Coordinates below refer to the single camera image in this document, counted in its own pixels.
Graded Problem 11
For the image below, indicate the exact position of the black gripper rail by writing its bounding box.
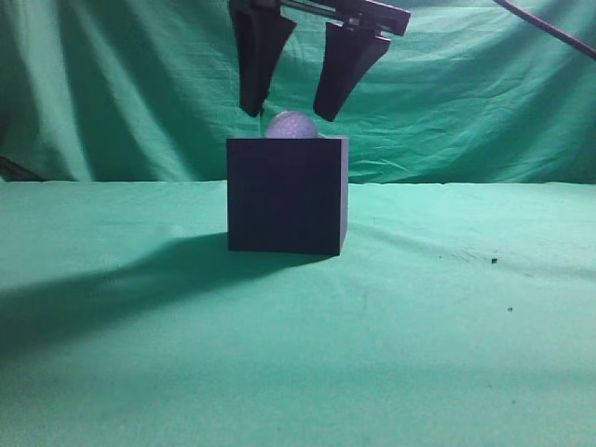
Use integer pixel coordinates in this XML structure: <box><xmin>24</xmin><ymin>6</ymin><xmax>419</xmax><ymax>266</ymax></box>
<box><xmin>228</xmin><ymin>0</ymin><xmax>412</xmax><ymax>122</ymax></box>

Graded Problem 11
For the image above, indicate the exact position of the white dimpled golf ball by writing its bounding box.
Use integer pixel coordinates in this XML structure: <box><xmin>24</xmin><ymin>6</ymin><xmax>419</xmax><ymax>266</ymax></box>
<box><xmin>265</xmin><ymin>111</ymin><xmax>320</xmax><ymax>139</ymax></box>

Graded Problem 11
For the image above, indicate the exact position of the dark blue cube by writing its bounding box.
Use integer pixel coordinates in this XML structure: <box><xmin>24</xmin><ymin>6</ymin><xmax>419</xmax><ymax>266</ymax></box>
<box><xmin>226</xmin><ymin>137</ymin><xmax>349</xmax><ymax>256</ymax></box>

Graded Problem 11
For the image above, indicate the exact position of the green backdrop cloth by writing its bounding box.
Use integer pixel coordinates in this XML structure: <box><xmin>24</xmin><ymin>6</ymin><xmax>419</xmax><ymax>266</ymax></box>
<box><xmin>1</xmin><ymin>1</ymin><xmax>595</xmax><ymax>183</ymax></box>

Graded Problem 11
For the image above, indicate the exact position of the green table cloth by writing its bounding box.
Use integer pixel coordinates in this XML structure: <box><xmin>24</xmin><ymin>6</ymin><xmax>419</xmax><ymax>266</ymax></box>
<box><xmin>1</xmin><ymin>182</ymin><xmax>595</xmax><ymax>446</ymax></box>

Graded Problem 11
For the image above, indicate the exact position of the dark cable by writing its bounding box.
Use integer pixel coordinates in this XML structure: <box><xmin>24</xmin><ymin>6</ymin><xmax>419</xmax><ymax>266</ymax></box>
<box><xmin>493</xmin><ymin>0</ymin><xmax>596</xmax><ymax>59</ymax></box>

